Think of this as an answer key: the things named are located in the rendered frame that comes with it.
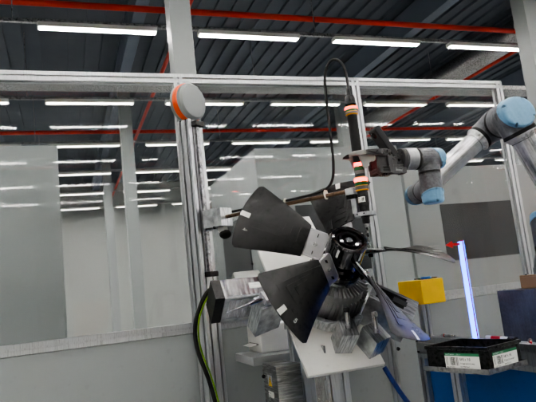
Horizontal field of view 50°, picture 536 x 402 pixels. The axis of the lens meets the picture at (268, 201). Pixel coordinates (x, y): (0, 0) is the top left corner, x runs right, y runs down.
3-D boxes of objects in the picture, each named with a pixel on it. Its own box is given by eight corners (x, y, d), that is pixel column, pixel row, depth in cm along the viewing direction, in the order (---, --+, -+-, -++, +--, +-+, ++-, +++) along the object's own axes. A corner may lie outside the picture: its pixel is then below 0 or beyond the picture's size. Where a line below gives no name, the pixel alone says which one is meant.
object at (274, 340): (241, 352, 233) (238, 325, 234) (278, 347, 238) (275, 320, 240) (254, 355, 217) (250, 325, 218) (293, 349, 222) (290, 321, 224)
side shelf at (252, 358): (235, 360, 232) (234, 353, 232) (317, 348, 244) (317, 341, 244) (254, 366, 210) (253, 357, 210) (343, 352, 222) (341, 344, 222)
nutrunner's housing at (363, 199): (358, 224, 186) (340, 88, 192) (364, 224, 189) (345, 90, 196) (369, 222, 183) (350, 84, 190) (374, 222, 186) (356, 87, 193)
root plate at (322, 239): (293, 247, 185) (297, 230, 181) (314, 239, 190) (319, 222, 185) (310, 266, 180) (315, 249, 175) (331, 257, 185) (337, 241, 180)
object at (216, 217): (201, 231, 223) (199, 209, 224) (213, 231, 229) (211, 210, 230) (222, 227, 217) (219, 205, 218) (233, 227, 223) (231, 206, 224)
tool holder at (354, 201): (344, 218, 187) (341, 188, 188) (355, 218, 192) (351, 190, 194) (370, 214, 182) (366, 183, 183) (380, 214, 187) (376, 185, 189)
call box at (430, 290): (400, 309, 227) (396, 281, 228) (422, 305, 230) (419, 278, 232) (423, 308, 212) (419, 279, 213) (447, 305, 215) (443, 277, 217)
